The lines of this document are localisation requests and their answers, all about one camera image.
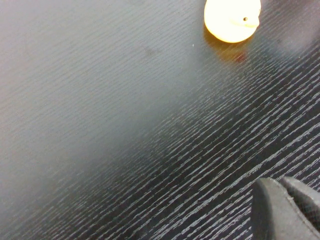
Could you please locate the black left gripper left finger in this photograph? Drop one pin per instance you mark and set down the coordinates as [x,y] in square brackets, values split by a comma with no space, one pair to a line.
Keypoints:
[272,215]

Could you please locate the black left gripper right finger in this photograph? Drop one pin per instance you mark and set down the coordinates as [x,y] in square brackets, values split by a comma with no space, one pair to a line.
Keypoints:
[310,205]

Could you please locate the yellow rubber duck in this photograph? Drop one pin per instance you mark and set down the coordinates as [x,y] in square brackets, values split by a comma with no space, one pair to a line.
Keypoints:
[230,22]

